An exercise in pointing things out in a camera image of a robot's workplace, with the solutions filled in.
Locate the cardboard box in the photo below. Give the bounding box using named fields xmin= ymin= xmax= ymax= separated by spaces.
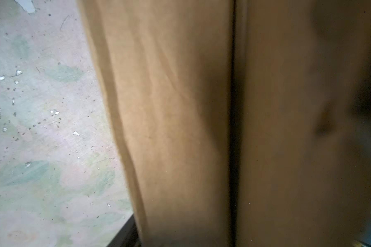
xmin=78 ymin=1 xmax=371 ymax=247

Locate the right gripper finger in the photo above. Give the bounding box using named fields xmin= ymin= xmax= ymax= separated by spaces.
xmin=107 ymin=215 xmax=139 ymax=247

